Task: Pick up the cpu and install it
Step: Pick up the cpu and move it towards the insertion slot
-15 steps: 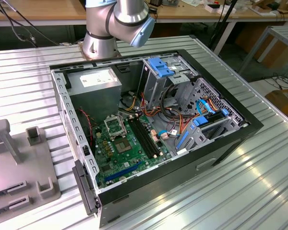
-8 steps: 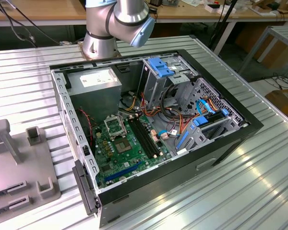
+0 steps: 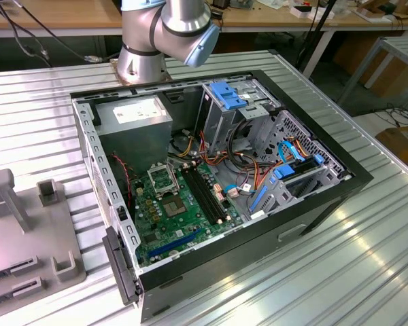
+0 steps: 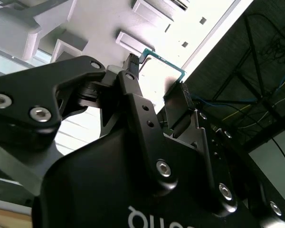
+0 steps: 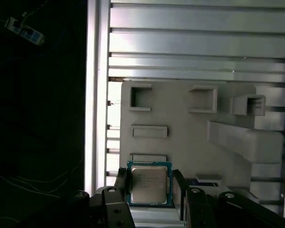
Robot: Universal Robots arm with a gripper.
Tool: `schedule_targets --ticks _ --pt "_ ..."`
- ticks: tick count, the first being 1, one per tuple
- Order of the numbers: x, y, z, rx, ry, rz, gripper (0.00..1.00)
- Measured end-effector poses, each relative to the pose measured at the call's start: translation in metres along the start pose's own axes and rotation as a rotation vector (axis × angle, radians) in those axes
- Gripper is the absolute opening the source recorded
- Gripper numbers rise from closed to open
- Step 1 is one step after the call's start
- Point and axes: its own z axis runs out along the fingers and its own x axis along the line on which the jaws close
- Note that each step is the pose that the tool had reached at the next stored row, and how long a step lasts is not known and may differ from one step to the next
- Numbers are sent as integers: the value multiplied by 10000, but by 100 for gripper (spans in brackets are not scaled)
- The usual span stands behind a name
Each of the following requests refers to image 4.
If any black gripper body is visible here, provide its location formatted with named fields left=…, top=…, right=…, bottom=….
left=32, top=129, right=259, bottom=228

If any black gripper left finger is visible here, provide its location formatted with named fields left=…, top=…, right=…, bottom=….
left=0, top=54, right=180, bottom=194

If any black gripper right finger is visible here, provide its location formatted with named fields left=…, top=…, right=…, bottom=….
left=163, top=82, right=285, bottom=228

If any silver topped CPU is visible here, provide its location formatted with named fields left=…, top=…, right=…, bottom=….
left=138, top=47, right=187, bottom=100

